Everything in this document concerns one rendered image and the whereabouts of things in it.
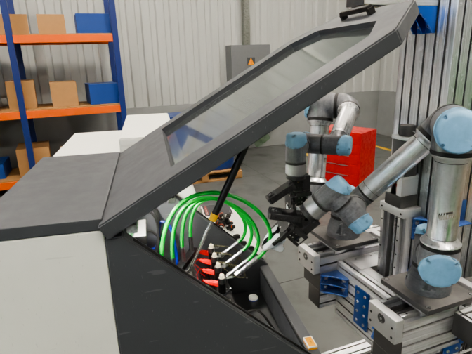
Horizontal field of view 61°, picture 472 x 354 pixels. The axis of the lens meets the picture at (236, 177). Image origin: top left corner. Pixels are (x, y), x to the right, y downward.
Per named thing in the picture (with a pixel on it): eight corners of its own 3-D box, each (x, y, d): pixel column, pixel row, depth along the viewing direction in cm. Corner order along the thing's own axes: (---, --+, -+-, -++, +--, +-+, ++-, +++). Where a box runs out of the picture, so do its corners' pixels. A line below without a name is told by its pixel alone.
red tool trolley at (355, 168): (312, 187, 580) (313, 128, 556) (329, 180, 612) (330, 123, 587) (357, 198, 534) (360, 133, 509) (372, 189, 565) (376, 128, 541)
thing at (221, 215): (239, 232, 206) (239, 222, 205) (219, 234, 204) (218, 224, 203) (230, 215, 228) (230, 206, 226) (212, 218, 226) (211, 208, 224)
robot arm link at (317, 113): (327, 213, 180) (337, 90, 177) (294, 209, 185) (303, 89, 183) (331, 211, 191) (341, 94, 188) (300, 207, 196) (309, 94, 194)
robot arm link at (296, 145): (310, 131, 147) (304, 135, 140) (309, 160, 150) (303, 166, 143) (289, 130, 150) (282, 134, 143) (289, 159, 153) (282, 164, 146)
